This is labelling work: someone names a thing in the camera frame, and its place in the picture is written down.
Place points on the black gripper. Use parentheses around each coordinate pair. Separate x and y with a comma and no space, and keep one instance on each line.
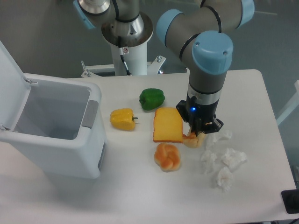
(201,118)

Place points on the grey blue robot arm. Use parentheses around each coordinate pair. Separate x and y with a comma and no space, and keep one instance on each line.
(199,40)

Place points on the croissant bread piece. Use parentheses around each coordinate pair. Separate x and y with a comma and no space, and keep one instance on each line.
(192,141)

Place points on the square toast bread slice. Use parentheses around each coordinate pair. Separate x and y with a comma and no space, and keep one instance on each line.
(168,125)

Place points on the knotted round bread roll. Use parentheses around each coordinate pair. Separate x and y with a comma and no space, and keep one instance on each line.
(167,156)

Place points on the white trash can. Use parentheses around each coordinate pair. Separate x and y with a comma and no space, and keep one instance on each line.
(57,124)

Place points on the white trash can lid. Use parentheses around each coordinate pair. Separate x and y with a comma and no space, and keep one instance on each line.
(15,88)

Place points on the crumpled white tissue top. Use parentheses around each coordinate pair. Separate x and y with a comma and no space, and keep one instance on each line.
(213,138)

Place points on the crumpled white tissue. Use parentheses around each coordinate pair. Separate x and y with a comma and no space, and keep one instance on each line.
(223,179)
(233,158)
(213,138)
(208,159)

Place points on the crumpled white tissue left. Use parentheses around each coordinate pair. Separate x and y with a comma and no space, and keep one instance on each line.
(208,159)

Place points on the crumpled white tissue right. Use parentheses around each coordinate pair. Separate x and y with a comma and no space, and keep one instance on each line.
(233,158)

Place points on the crumpled white tissue bottom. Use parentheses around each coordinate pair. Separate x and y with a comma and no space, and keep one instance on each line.
(223,179)

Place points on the green bell pepper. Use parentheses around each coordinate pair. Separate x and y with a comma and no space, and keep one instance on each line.
(151,98)

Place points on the yellow bell pepper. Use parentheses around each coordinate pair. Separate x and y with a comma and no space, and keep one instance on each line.
(123,119)

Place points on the black device at edge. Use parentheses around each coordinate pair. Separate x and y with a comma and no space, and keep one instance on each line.
(291,200)

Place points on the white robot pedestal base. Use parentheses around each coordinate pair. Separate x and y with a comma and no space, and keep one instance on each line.
(128,43)

